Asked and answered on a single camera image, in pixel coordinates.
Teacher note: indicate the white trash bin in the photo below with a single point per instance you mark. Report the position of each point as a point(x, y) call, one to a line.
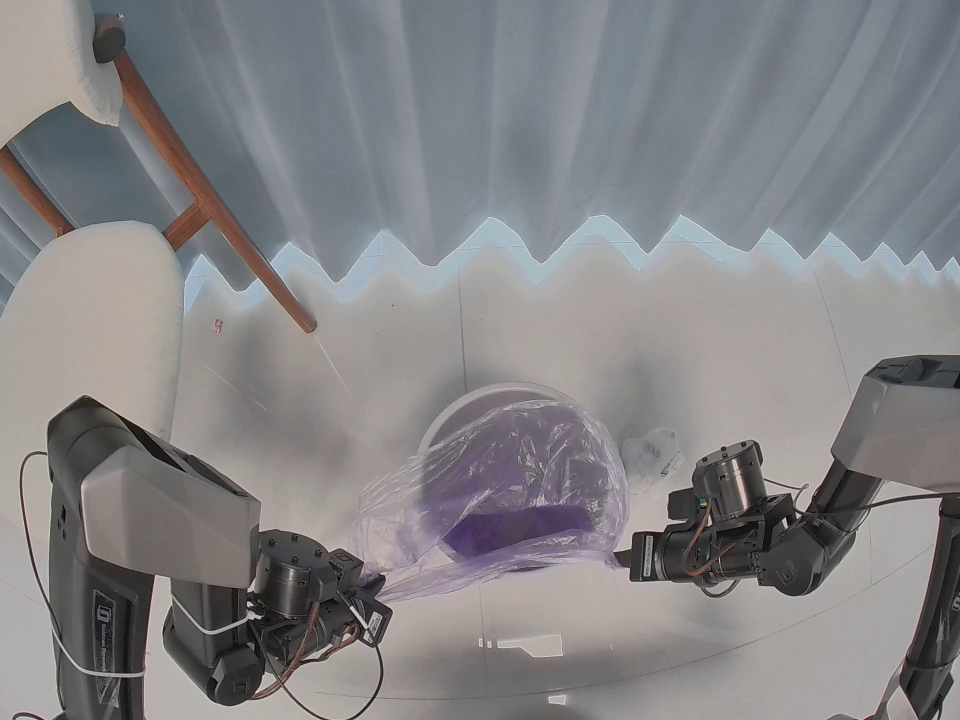
point(465, 402)

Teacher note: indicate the white paper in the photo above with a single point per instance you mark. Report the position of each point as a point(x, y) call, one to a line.
point(651, 458)

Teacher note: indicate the white cushioned wooden chair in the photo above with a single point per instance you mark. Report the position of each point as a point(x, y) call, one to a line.
point(97, 312)

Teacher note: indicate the pale blue curtain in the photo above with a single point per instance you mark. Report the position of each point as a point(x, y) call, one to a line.
point(525, 102)

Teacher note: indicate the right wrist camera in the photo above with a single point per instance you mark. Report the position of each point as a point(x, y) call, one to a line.
point(686, 507)

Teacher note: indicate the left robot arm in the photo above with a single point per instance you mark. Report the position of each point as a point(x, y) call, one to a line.
point(150, 492)

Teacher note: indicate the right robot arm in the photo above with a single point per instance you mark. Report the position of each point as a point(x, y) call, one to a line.
point(885, 424)

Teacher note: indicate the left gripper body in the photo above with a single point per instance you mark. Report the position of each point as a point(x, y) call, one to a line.
point(379, 619)

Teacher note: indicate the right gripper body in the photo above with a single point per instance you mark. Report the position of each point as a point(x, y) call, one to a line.
point(667, 552)

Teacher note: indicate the purple plastic bag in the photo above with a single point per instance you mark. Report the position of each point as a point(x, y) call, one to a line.
point(510, 462)

